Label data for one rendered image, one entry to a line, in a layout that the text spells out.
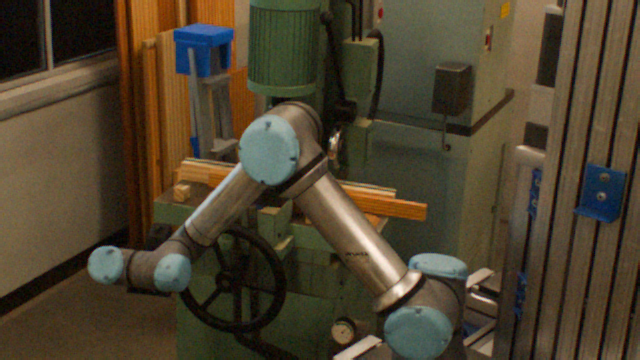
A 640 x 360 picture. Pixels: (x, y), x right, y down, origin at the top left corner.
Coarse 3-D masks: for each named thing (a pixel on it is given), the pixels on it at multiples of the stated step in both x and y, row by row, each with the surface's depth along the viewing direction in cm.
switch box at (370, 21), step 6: (354, 0) 256; (366, 0) 255; (372, 0) 254; (378, 0) 257; (366, 6) 255; (372, 6) 255; (378, 6) 258; (366, 12) 256; (372, 12) 256; (378, 12) 259; (366, 18) 257; (372, 18) 256; (378, 18) 260; (366, 24) 257; (372, 24) 257; (378, 24) 262
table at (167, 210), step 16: (192, 192) 251; (208, 192) 251; (160, 208) 244; (176, 208) 243; (192, 208) 241; (176, 224) 244; (288, 224) 234; (304, 224) 234; (384, 224) 237; (224, 240) 230; (288, 240) 232; (304, 240) 235; (320, 240) 233
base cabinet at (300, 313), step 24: (192, 288) 249; (360, 288) 267; (216, 312) 249; (264, 312) 245; (288, 312) 243; (312, 312) 241; (336, 312) 241; (360, 312) 273; (192, 336) 254; (216, 336) 251; (264, 336) 247; (288, 336) 245; (312, 336) 243
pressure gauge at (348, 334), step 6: (342, 318) 233; (348, 318) 233; (336, 324) 232; (342, 324) 232; (348, 324) 231; (354, 324) 233; (330, 330) 233; (336, 330) 233; (342, 330) 232; (348, 330) 232; (354, 330) 232; (336, 336) 233; (342, 336) 233; (348, 336) 232; (342, 342) 233; (348, 342) 233
